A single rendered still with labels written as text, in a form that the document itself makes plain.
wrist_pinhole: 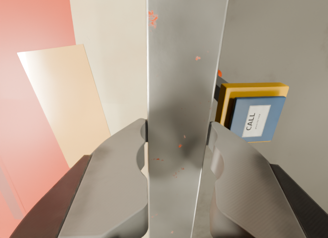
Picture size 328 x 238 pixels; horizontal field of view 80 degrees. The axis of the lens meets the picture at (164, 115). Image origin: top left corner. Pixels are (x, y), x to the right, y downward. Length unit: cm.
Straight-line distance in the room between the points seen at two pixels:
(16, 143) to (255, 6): 141
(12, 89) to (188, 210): 16
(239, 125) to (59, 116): 32
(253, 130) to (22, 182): 38
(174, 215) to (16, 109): 15
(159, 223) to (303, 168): 230
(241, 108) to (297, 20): 130
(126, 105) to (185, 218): 10
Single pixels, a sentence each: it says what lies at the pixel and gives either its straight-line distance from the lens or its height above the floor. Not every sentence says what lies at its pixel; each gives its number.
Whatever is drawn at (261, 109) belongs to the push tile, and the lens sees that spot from 42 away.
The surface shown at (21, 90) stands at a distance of 19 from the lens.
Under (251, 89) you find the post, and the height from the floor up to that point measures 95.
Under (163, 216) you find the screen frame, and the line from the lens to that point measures 18.
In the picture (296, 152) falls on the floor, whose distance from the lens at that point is 224.
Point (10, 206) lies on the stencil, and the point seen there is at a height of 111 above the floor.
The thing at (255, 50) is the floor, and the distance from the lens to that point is 152.
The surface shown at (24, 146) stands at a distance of 22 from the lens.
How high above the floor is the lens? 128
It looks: 61 degrees down
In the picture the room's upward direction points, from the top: 163 degrees clockwise
